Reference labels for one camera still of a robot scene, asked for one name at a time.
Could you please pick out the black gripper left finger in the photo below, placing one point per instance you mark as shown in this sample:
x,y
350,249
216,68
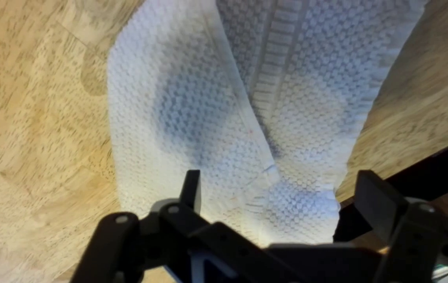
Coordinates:
x,y
175,237

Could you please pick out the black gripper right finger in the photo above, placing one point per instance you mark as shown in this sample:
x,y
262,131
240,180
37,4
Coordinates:
x,y
414,230

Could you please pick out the white cloth towel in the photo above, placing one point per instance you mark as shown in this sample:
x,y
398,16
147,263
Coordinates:
x,y
265,98

